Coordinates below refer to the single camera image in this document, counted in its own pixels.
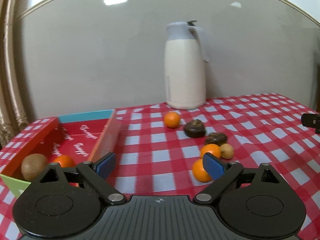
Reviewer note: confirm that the red checkered tablecloth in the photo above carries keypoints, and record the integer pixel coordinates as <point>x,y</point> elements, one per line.
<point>262,135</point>

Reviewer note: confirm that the brown kiwi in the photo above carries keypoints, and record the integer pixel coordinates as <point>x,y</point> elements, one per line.
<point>33,167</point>

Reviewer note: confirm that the small orange mandarin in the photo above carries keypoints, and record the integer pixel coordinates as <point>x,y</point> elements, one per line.
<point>172,119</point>
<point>198,172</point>
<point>210,150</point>

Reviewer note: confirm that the beige curtain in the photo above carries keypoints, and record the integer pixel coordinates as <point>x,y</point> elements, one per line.
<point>7,92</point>

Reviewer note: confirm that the large speckled mandarin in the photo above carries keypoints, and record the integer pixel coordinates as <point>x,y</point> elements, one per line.
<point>63,161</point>

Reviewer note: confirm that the white and grey thermos jug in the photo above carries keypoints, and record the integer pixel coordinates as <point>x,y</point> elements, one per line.
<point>185,75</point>

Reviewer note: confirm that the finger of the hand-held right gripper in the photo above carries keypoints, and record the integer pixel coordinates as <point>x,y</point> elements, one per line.
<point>310,120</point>

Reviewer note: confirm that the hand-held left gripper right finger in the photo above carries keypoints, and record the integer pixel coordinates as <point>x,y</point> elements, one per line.
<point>212,166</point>

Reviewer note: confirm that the small tan longan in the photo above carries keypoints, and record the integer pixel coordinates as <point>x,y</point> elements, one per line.
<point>227,151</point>

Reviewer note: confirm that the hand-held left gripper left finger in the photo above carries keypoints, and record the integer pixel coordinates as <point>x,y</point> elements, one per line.
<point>106,165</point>

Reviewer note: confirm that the colourful cardboard box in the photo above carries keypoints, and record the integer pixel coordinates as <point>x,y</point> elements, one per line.
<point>75,140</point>

